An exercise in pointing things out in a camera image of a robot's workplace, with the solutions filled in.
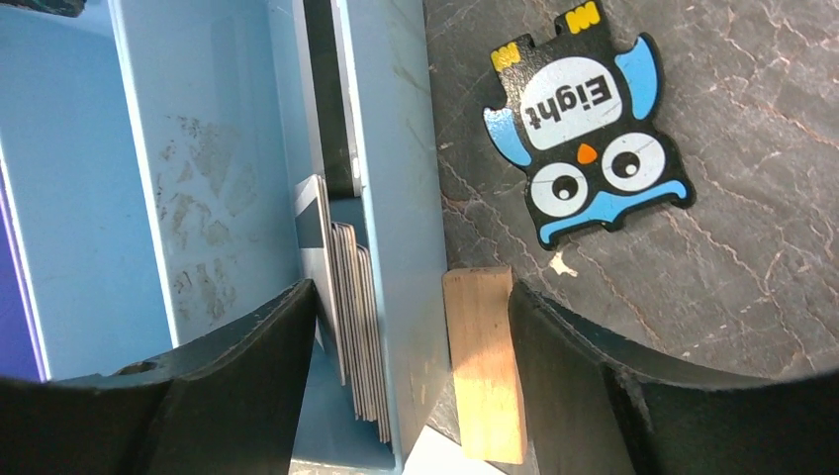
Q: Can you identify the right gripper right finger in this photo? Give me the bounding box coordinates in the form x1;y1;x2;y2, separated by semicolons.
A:
509;281;838;474

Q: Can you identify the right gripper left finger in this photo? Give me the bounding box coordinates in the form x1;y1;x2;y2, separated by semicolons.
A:
1;280;317;474

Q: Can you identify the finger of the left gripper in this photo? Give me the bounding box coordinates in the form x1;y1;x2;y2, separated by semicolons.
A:
1;0;86;18

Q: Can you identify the blue three-compartment organizer tray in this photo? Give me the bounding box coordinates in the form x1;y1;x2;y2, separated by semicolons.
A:
1;1;450;474

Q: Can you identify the stack of credit cards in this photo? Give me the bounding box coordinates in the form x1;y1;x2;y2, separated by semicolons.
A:
295;1;392;443

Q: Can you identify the silver magnetic stripe card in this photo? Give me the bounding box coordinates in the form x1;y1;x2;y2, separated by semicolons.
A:
403;426;504;475

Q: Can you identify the small wooden block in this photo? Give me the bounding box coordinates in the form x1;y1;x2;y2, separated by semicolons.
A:
442;266;528;465

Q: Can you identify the black blue owl toy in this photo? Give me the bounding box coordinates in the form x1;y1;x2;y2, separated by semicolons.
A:
483;1;696;250

